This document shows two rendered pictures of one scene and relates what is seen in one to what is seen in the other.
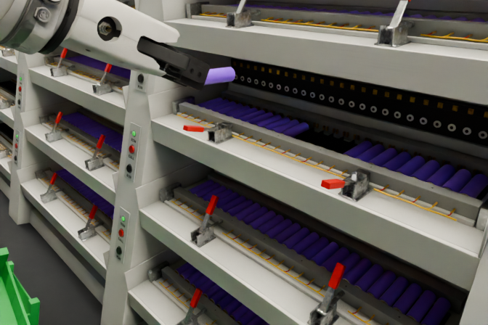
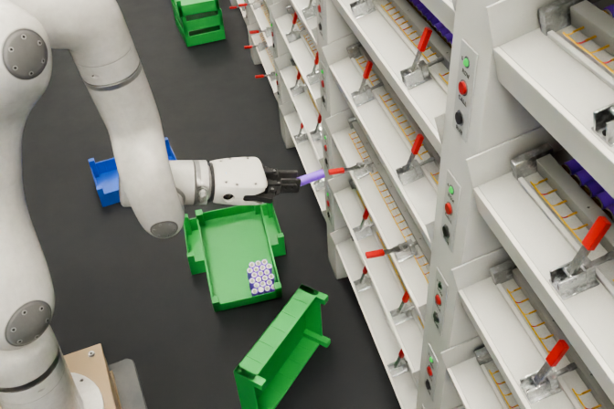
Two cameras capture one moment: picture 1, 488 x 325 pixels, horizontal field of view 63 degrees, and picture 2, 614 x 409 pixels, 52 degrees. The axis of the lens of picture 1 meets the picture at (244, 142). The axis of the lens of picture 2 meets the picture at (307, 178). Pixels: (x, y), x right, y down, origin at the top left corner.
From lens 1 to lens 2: 0.95 m
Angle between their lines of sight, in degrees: 42
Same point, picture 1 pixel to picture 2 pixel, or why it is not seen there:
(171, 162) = not seen: hidden behind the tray
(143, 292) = (344, 248)
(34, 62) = (279, 13)
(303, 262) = not seen: hidden behind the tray
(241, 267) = (375, 264)
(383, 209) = (409, 273)
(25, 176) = (286, 110)
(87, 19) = (218, 197)
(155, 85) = (331, 110)
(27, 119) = (280, 63)
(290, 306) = (388, 301)
